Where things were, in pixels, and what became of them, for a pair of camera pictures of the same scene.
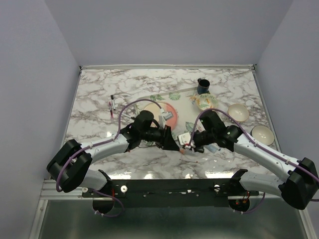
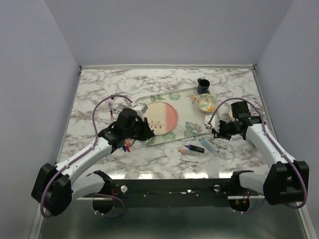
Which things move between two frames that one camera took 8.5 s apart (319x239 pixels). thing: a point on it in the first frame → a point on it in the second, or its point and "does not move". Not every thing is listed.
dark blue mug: [203, 86] does not move
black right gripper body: [201, 138] → [226, 129]
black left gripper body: [162, 141] → [139, 131]
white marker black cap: [112, 100] does not move
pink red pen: [109, 103] does not move
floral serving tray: [185, 101] does not move
